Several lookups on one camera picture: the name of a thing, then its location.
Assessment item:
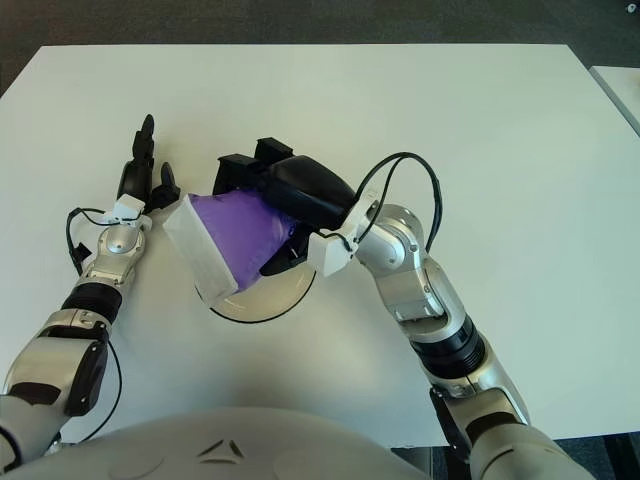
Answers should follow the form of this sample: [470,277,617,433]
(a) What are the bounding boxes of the grey table frame bar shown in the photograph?
[392,447,432,480]

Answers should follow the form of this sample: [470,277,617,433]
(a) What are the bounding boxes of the white plate with black rim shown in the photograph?
[208,257,317,324]

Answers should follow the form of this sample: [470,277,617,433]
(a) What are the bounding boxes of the purple tissue paper pack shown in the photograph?
[162,191,302,306]

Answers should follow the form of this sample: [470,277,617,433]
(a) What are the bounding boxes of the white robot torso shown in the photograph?
[0,407,437,480]

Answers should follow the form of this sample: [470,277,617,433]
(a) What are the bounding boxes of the white neighbouring table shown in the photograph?
[589,64,640,137]

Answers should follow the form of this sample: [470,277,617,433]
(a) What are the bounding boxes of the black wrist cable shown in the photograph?
[319,151,444,252]
[66,207,126,281]

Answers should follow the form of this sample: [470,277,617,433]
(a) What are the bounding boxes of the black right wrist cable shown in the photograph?
[319,151,444,252]

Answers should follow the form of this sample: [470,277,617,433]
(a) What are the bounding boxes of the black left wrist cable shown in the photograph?
[66,207,126,281]

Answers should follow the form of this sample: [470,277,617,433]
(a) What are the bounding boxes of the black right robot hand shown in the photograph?
[212,136,358,277]

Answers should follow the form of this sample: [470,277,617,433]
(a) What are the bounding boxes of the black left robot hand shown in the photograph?
[117,113,181,214]

